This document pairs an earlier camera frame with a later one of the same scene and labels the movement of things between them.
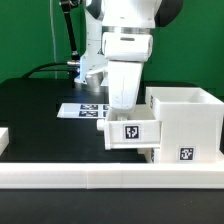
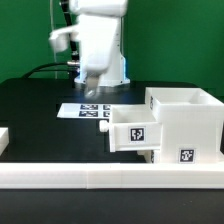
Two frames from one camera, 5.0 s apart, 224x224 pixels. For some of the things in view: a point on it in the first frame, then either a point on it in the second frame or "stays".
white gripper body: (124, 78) → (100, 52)
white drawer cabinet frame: (190, 119) stays
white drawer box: (134, 129) stays
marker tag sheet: (84, 110) stays
